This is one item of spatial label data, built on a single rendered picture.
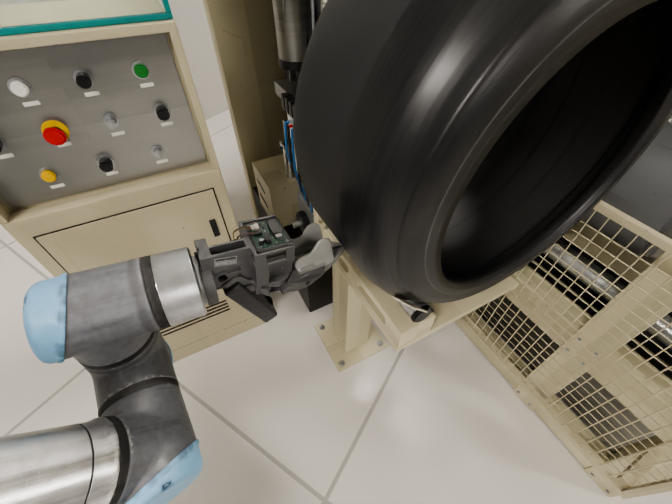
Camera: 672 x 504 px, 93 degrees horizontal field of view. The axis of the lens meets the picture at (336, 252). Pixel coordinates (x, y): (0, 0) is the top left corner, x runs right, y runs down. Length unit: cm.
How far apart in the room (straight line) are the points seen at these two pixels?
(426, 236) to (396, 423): 119
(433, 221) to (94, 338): 38
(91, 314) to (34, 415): 155
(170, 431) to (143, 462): 4
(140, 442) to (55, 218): 80
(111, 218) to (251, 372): 88
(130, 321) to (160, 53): 72
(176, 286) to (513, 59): 39
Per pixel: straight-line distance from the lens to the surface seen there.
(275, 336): 165
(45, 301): 43
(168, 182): 106
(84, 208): 110
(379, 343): 160
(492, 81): 33
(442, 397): 158
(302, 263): 45
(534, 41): 35
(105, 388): 50
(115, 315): 41
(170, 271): 40
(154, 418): 45
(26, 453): 40
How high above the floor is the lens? 143
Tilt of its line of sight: 47 degrees down
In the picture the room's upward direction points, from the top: straight up
